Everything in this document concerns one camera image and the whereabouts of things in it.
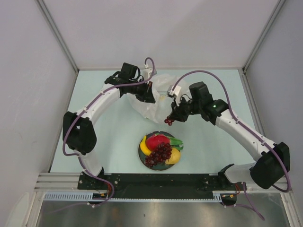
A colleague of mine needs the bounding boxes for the fake red grapes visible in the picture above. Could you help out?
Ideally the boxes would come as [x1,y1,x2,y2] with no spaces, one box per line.
[144,142,172,168]

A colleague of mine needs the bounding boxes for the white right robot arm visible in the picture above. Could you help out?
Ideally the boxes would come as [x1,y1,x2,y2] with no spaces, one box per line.
[167,82,290,190]

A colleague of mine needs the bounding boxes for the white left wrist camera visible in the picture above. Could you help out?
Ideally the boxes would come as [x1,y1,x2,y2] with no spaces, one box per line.
[141,68,157,81]

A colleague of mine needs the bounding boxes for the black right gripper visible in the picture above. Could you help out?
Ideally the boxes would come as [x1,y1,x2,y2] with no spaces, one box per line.
[168,96,201,123]

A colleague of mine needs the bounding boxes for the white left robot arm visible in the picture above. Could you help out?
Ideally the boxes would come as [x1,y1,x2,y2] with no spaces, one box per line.
[62,62,156,189]

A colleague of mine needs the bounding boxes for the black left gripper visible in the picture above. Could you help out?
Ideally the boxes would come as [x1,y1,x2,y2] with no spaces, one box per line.
[128,79,155,104]

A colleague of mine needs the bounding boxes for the small red grape cluster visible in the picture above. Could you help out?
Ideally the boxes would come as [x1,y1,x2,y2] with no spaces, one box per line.
[164,118,175,126]

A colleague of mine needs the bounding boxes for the white plastic bag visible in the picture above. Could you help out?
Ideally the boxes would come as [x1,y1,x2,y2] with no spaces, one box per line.
[127,73,179,123]

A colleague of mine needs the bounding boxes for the aluminium frame rail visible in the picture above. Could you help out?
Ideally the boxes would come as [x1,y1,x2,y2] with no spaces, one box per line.
[34,173,279,193]

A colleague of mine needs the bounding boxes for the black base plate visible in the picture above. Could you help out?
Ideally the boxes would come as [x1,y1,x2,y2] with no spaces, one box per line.
[77,173,243,205]

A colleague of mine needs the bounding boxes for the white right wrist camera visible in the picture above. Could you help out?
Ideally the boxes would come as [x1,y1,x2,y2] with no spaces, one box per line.
[167,85,182,106]

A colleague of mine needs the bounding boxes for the blue ceramic plate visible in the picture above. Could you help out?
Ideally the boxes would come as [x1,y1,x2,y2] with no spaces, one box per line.
[138,131,184,171]

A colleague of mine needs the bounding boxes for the fake yellow banana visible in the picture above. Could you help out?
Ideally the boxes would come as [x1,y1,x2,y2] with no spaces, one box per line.
[140,136,152,156]

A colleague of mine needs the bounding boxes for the white slotted cable duct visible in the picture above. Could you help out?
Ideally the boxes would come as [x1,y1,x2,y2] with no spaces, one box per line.
[44,192,224,202]

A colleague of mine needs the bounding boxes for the fake watermelon slice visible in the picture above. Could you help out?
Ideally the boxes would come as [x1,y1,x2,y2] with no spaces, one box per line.
[145,133,183,151]

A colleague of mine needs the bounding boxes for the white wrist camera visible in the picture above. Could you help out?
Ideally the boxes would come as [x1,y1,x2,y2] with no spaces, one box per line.
[167,85,182,106]
[141,68,157,81]

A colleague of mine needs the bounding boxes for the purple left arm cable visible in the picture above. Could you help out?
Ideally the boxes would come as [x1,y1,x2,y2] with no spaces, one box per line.
[62,57,157,209]

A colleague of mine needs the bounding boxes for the fake yellow lemon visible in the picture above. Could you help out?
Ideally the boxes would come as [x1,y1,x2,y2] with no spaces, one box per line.
[165,148,181,165]

